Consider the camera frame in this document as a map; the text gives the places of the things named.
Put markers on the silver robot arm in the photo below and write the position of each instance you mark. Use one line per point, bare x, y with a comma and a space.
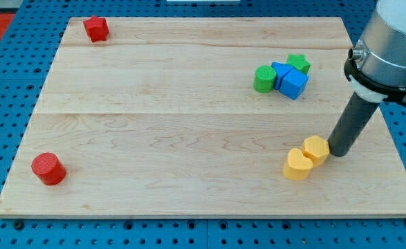
376, 65

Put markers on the wooden board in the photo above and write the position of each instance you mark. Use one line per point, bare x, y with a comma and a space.
161, 121

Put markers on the green cylinder block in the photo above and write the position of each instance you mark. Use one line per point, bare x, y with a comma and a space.
264, 79

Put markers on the blue triangle block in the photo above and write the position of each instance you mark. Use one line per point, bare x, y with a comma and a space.
281, 70

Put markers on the blue cube block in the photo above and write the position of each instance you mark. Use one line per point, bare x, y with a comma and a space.
293, 84

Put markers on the yellow heart block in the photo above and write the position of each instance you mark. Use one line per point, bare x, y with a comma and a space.
297, 166

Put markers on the green star block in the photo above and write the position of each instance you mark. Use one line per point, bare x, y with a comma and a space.
299, 62

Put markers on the yellow hexagon block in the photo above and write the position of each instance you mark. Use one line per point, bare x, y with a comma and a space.
317, 149

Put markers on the red star block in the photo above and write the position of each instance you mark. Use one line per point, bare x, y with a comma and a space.
96, 28

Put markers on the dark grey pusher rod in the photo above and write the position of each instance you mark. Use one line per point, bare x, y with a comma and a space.
353, 120

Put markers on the red cylinder block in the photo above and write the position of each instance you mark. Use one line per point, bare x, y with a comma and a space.
48, 168

